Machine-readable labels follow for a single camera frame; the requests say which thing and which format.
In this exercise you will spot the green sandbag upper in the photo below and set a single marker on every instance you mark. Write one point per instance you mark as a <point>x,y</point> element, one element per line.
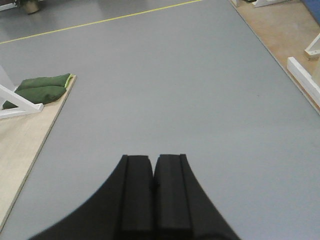
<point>45,81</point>

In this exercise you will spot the white triangular bracket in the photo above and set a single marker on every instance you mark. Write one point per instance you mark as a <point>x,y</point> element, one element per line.
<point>312,51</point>

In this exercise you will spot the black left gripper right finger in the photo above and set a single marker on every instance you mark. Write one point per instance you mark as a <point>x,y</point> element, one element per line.
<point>183,210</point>

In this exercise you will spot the gold plant pot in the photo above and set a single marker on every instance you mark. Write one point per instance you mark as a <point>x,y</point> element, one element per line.
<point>30,6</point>

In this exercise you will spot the brown plywood base board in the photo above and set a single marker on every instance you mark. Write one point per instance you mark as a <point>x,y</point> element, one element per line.
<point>285,28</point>

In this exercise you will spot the white far bracket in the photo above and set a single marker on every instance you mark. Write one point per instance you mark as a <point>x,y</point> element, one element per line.
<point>262,3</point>

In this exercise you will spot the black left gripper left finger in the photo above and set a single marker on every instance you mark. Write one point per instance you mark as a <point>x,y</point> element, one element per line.
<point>121,209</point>

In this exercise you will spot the white wooden floor beam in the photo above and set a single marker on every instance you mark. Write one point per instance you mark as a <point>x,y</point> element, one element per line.
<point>309,82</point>

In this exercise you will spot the green sandbag lower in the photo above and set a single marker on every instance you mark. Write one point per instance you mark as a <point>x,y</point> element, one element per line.
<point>42,95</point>

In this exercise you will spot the green sandbag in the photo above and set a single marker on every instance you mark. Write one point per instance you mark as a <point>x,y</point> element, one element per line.
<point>45,81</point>
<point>42,95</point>

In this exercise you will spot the light plywood base board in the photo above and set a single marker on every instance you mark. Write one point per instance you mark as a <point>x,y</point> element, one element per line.
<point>21,140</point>

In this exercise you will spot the white wooden brace frame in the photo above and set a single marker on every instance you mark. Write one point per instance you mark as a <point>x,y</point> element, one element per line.
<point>7,93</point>

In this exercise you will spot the blue door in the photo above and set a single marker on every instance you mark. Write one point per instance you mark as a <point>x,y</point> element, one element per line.
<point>313,7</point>

